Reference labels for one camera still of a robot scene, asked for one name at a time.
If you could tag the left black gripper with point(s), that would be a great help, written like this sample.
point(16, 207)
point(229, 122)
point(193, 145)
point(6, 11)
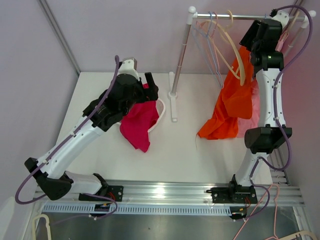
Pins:
point(149, 93)

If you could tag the magenta t shirt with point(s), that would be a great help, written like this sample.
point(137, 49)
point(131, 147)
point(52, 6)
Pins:
point(134, 126)

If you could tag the beige hanger bottom right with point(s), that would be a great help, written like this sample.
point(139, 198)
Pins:
point(294, 236)

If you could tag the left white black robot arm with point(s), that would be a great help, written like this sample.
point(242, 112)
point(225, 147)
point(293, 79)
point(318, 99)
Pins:
point(50, 170)

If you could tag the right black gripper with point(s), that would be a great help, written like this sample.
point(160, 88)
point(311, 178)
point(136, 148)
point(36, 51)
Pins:
point(247, 40)

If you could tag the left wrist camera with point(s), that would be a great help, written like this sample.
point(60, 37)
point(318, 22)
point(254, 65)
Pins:
point(129, 66)

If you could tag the beige wooden hanger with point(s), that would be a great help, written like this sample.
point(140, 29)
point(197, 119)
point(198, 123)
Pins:
point(209, 28)

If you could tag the orange t shirt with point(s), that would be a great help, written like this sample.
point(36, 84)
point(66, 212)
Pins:
point(234, 102)

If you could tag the white cable duct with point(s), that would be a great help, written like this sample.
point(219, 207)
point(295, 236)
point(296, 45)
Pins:
point(137, 209)

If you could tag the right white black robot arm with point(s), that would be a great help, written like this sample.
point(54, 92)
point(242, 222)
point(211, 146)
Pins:
point(271, 132)

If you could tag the metal clothes rack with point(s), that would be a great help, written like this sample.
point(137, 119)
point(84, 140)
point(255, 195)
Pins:
point(193, 14)

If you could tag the white plastic laundry basket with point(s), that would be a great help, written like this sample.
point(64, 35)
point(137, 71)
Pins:
point(161, 109)

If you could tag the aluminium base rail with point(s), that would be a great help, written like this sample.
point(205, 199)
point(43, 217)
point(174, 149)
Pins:
point(177, 193)

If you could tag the beige hanger holding pink shirt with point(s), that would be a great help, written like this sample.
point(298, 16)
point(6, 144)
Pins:
point(291, 44)

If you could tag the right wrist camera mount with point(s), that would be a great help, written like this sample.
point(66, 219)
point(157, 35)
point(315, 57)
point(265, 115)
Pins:
point(280, 16)

